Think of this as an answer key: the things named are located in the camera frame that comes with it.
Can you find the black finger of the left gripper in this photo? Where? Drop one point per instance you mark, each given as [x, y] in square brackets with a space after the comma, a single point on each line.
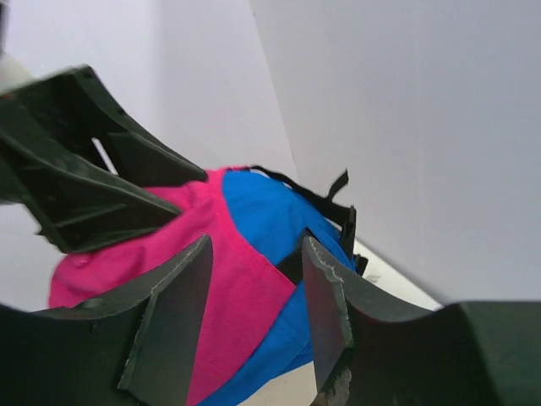
[80, 108]

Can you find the magenta cap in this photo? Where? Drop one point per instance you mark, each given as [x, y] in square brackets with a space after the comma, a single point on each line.
[245, 296]

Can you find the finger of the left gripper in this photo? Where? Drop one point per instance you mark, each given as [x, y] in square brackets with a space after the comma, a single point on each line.
[85, 207]

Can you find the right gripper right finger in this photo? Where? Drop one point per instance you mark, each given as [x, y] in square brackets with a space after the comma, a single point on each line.
[372, 348]

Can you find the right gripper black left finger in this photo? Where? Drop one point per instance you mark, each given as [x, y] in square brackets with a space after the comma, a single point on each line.
[132, 345]

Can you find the cream mannequin head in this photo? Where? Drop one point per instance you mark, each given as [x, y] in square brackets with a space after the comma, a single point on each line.
[295, 388]

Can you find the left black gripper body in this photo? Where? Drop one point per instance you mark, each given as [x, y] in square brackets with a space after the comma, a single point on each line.
[21, 147]

